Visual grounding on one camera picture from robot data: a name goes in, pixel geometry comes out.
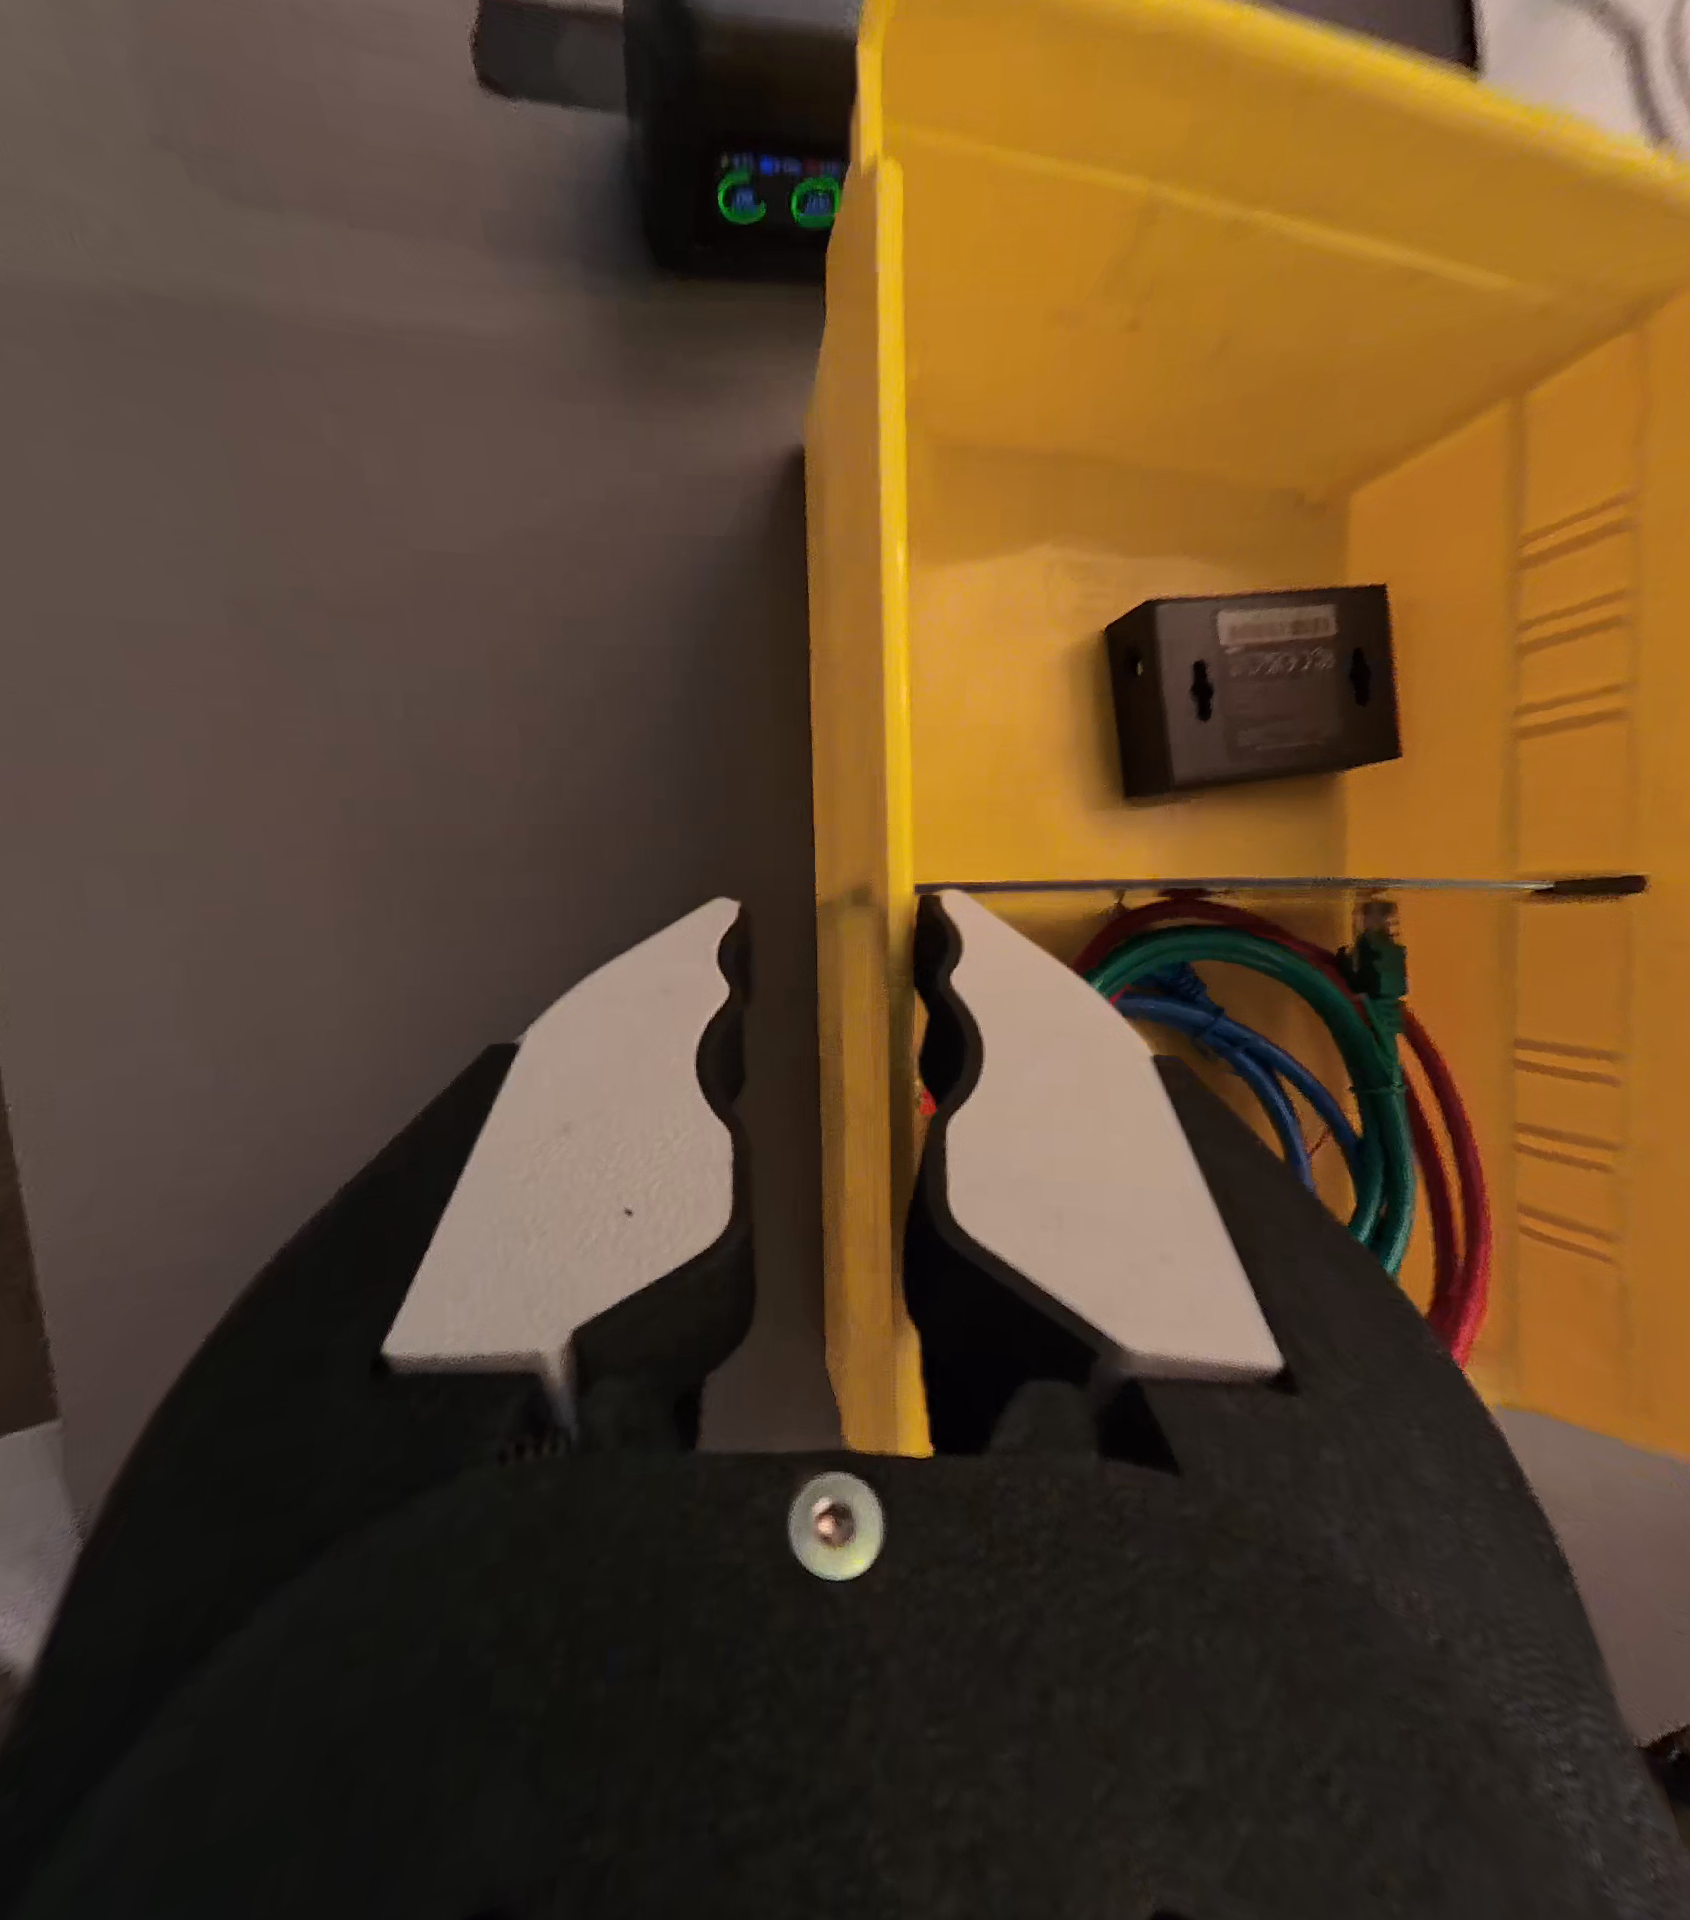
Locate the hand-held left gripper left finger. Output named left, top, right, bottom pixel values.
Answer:
left=381, top=896, right=759, bottom=1434

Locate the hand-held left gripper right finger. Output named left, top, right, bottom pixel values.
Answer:
left=908, top=888, right=1290, bottom=1391

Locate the blue ethernet cable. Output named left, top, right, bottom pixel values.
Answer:
left=1118, top=966, right=1373, bottom=1203

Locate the green ethernet cable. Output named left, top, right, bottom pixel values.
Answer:
left=1084, top=901, right=1420, bottom=1278

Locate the red ethernet cable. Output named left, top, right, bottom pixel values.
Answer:
left=917, top=892, right=1497, bottom=1368

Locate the black network switch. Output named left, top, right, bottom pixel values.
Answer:
left=1103, top=584, right=1407, bottom=802

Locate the yellow plastic bin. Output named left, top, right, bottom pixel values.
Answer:
left=803, top=0, right=1690, bottom=1476

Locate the black device with green display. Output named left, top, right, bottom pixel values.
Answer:
left=472, top=0, right=866, bottom=280

